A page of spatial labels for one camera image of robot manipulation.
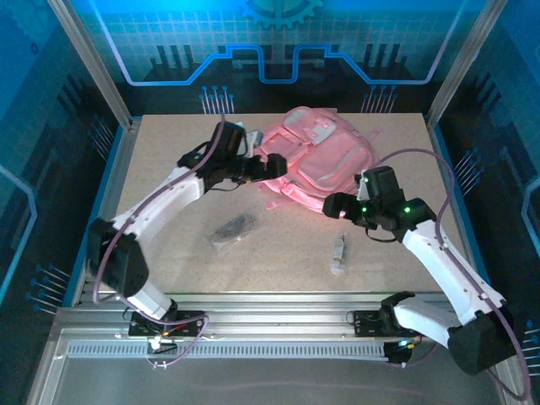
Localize grey metal lower tray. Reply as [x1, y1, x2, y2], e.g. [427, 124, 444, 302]
[24, 328, 535, 405]

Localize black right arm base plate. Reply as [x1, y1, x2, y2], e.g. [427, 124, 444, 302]
[352, 310, 429, 338]

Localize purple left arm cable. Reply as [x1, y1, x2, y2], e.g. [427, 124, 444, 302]
[90, 111, 231, 370]

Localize small controller board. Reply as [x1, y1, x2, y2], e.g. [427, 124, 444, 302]
[145, 335, 179, 356]
[383, 339, 417, 367]

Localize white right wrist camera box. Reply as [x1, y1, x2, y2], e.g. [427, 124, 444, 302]
[356, 171, 372, 202]

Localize pink student backpack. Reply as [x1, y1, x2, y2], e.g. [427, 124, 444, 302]
[252, 105, 381, 214]

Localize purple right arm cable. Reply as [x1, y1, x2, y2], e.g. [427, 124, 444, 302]
[370, 147, 532, 402]

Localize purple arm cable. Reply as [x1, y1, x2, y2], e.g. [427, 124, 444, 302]
[90, 111, 231, 370]
[370, 147, 532, 402]

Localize small glue stick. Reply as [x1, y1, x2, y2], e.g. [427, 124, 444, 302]
[329, 234, 349, 278]

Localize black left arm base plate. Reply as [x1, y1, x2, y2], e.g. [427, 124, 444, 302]
[128, 310, 203, 338]

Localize aluminium frame post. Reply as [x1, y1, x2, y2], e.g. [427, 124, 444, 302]
[425, 0, 510, 127]
[46, 0, 134, 127]

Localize slotted grey cable duct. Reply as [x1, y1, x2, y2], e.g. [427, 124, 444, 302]
[66, 342, 392, 360]

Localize clear bag of black pens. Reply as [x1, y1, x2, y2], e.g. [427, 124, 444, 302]
[210, 213, 258, 251]

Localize aluminium front rail beam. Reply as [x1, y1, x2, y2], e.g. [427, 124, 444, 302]
[54, 290, 510, 338]

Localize aluminium table side rail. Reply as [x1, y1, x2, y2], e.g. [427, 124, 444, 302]
[424, 113, 486, 305]
[71, 117, 143, 305]

